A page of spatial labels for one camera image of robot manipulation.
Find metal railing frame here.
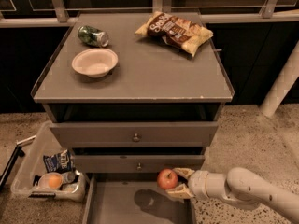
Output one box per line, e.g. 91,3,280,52
0,0,299,27

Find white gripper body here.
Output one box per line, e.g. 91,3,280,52
188,170,208,200

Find white diagonal post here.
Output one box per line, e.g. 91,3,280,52
260,41,299,118

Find clear plastic bin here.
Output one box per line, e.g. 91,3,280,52
10,121,86,202

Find orange fruit cup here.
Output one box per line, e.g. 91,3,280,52
38,173,63,189

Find brown yellow chip bag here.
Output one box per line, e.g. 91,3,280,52
135,11,213,57

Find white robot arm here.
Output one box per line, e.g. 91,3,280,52
166,167,299,224

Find grey top drawer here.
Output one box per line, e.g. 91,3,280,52
50,121,218,148

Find black bin lid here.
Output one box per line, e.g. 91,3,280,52
0,135,36,191

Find grey drawer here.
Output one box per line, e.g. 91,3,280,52
74,147,205,173
50,121,218,148
82,174,196,224

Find grey middle drawer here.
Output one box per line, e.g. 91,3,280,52
74,147,205,173

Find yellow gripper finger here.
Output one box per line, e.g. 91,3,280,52
173,168,194,179
166,184,194,199

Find green soda can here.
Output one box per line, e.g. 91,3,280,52
78,25,109,48

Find grey drawer cabinet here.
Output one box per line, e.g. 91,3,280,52
32,13,234,120

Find grey bottom drawer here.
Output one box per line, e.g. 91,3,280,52
82,174,196,224

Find red apple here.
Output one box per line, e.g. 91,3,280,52
157,169,178,189

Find white paper bowl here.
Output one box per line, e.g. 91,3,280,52
72,49,119,78

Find blue snack bag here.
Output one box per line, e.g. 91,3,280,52
43,150,73,174

